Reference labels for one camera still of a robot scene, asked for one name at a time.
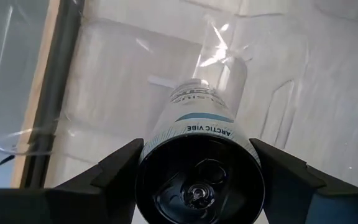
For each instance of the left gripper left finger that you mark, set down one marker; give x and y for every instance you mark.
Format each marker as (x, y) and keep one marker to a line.
(73, 199)

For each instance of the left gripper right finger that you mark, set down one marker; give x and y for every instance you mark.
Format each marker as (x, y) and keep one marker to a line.
(306, 199)

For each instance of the white blue-band soda can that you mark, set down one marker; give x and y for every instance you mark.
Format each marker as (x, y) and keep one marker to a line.
(197, 124)

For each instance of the clear plastic bin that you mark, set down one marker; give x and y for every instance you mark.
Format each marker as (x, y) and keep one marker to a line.
(219, 53)

